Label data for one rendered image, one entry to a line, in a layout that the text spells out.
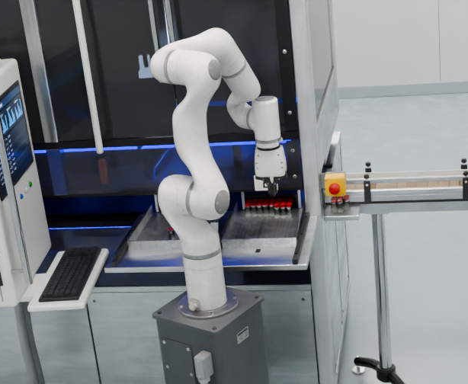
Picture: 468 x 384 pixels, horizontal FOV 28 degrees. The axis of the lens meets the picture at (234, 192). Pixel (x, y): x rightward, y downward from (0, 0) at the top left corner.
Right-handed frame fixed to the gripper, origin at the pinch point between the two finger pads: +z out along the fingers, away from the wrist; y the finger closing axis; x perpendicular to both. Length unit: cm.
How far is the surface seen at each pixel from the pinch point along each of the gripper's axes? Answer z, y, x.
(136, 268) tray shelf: 23, 47, 12
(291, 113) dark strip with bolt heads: -17.7, -4.4, -28.5
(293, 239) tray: 19.4, -5.1, -2.3
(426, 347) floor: 110, -48, -84
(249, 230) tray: 22.0, 12.5, -16.7
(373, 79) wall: 94, -10, -488
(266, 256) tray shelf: 22.2, 3.3, 4.7
